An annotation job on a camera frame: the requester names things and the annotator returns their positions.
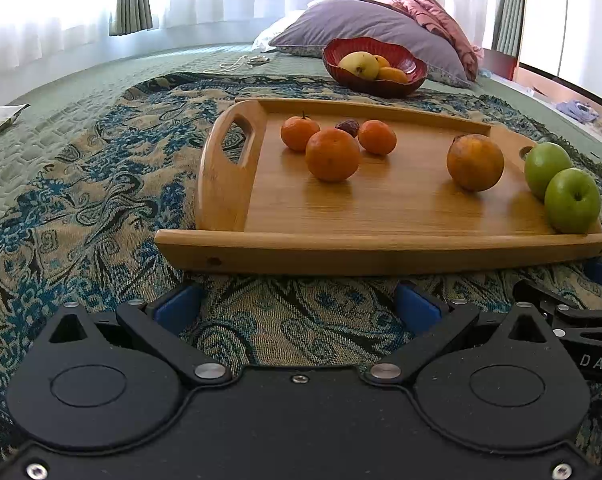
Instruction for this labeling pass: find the printed paper packet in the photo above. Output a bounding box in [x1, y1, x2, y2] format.
[0, 103, 30, 145]

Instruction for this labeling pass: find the green quilted bedspread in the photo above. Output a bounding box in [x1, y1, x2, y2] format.
[0, 44, 602, 241]

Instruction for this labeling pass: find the wooden tray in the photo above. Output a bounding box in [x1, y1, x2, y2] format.
[153, 98, 602, 277]

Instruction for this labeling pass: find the large yellowish orange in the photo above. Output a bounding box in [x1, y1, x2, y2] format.
[446, 133, 505, 193]

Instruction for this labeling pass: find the white cable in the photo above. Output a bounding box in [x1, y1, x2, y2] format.
[219, 55, 271, 73]

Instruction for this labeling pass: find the patterned blue beige blanket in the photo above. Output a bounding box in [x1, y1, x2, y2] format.
[0, 72, 602, 466]

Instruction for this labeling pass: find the pink pillow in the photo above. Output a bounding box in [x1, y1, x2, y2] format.
[331, 0, 483, 81]

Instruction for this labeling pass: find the white pillow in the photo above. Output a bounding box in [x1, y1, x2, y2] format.
[251, 10, 307, 53]

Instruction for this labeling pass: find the reddish wooden bed board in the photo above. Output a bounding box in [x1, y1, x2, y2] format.
[478, 47, 519, 81]

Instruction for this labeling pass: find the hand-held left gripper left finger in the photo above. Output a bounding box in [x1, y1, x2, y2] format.
[47, 281, 233, 387]

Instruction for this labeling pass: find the purple pillow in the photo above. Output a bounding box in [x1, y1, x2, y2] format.
[268, 0, 474, 88]

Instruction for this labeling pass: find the round orange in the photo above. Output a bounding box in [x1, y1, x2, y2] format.
[305, 127, 361, 183]

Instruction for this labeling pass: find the green apple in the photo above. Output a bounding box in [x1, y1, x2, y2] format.
[544, 167, 602, 234]
[524, 141, 574, 200]

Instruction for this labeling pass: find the purple cloth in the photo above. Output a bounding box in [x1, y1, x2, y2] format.
[555, 100, 602, 123]

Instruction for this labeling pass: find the red bowl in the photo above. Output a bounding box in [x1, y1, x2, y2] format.
[322, 37, 428, 98]

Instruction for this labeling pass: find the small tangerine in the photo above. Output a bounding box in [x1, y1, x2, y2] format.
[280, 112, 321, 153]
[357, 119, 398, 156]

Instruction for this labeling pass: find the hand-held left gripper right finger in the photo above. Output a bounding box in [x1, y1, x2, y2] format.
[364, 281, 558, 387]

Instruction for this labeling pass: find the yellow apple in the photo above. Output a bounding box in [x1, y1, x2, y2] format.
[338, 51, 380, 81]

